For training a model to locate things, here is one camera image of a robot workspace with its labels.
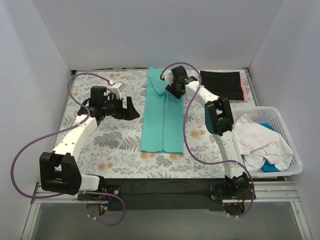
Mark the blue t shirt in basket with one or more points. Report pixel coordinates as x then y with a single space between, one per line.
267 166

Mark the floral table cloth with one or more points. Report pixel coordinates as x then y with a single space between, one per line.
113 149

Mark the folded pink t shirt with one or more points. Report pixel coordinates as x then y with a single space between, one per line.
244 86

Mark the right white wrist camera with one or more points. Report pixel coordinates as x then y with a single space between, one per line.
168 77

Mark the folded black t shirt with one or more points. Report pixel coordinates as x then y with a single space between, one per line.
225 84

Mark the white t shirt in basket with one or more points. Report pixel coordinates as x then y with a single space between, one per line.
259 144

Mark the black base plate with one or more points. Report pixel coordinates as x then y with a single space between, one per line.
171 193

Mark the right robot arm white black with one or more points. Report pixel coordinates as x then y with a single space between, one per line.
219 122

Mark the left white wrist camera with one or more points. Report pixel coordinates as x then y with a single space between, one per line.
116 89

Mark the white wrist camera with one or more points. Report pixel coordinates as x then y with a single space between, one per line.
168 77
116 89

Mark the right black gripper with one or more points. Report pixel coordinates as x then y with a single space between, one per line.
172 89

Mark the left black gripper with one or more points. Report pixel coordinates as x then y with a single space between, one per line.
123 109

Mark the teal t shirt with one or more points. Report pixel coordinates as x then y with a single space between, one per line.
163 115

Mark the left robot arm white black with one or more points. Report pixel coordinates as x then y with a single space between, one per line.
59 171

